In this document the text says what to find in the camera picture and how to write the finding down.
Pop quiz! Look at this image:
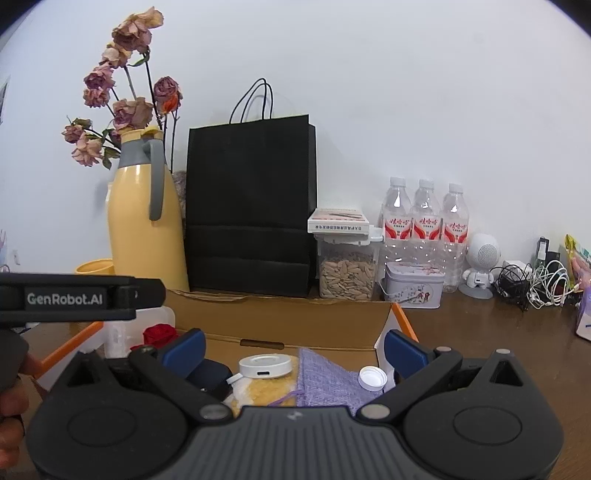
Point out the white flat box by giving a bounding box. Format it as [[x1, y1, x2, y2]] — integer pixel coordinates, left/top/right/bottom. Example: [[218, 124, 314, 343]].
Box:
[[308, 208, 371, 235]]

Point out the purple knit pouch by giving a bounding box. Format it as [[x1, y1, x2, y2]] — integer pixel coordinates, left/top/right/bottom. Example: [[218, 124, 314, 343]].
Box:
[[267, 347, 386, 416]]

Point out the black cable tangle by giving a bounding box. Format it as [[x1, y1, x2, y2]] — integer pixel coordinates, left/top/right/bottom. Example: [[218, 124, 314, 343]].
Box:
[[489, 265, 536, 311]]

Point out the white cable tangle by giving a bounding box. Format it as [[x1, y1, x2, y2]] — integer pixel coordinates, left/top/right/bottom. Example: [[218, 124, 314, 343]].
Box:
[[526, 261, 573, 309]]

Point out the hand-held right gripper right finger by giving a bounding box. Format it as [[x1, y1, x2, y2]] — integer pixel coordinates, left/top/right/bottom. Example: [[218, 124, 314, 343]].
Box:
[[358, 329, 539, 422]]

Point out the yellow snack packet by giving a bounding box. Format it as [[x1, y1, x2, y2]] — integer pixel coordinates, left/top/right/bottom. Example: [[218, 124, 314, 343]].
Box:
[[563, 234, 591, 287]]

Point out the dried pink flower bouquet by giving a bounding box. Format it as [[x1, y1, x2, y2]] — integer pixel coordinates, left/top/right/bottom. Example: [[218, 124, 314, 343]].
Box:
[[62, 7, 184, 169]]

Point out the red rose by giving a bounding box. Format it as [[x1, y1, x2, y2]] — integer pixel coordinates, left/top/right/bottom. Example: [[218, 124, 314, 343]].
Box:
[[130, 324, 182, 352]]

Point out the printed tin box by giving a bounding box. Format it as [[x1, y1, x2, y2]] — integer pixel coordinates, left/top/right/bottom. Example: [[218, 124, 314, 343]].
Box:
[[379, 261, 446, 308]]

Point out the yellow mug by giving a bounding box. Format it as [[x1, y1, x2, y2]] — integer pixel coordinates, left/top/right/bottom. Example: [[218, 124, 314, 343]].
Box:
[[75, 258, 115, 276]]

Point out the white round puck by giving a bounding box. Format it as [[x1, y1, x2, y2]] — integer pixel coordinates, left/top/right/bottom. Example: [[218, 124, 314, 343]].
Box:
[[238, 353, 293, 380]]

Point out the yellow thermos jug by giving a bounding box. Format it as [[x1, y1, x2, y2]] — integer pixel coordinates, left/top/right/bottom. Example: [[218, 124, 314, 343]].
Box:
[[107, 128, 190, 292]]

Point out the clear jar of seeds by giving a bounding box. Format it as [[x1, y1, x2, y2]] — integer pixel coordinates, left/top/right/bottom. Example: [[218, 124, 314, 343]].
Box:
[[318, 233, 384, 301]]

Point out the yellow white plush toy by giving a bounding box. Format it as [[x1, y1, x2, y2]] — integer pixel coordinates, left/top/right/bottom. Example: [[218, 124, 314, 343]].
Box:
[[224, 375, 298, 416]]

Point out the person's left hand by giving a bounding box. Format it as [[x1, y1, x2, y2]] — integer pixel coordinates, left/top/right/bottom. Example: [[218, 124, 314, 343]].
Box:
[[0, 354, 43, 464]]

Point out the purple tissue pack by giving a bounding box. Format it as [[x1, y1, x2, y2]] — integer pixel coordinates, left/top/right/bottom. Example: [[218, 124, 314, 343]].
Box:
[[575, 286, 591, 341]]

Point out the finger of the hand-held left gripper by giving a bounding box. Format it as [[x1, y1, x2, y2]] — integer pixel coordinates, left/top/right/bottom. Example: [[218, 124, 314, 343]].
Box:
[[113, 276, 166, 320]]

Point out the orange cardboard box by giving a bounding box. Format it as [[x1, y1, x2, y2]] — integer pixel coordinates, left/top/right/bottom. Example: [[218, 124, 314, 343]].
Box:
[[34, 288, 420, 416]]

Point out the black paper bag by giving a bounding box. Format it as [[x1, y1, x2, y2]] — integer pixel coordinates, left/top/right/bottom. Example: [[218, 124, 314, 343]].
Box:
[[185, 78, 318, 297]]

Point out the white robot speaker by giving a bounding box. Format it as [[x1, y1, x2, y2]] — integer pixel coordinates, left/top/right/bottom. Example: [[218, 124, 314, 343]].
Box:
[[461, 233, 502, 300]]

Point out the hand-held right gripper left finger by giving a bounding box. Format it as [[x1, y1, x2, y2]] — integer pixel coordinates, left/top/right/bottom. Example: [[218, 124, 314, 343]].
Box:
[[51, 329, 234, 424]]

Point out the white bottle cap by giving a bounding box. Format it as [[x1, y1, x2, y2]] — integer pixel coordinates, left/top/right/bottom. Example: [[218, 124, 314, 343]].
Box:
[[358, 366, 398, 394]]

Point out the translucent plastic container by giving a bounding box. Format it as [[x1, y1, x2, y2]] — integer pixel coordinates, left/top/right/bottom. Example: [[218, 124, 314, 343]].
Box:
[[102, 307, 176, 360]]

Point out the clear water bottle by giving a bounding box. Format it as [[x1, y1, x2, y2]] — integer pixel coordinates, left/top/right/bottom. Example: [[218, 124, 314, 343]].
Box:
[[412, 179, 443, 267], [381, 176, 413, 265], [441, 183, 471, 292]]

